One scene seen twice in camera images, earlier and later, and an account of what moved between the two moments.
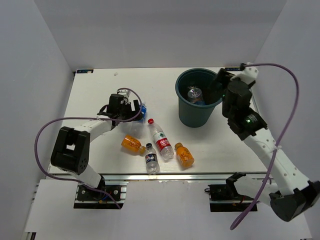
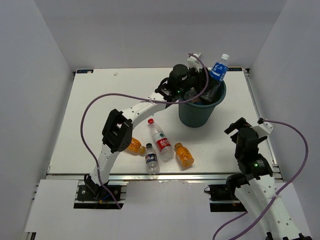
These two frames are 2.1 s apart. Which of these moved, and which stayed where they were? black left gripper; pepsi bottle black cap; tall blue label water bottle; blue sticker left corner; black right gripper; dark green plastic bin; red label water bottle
Moved: tall blue label water bottle; black right gripper; black left gripper
Stayed: pepsi bottle black cap; dark green plastic bin; blue sticker left corner; red label water bottle
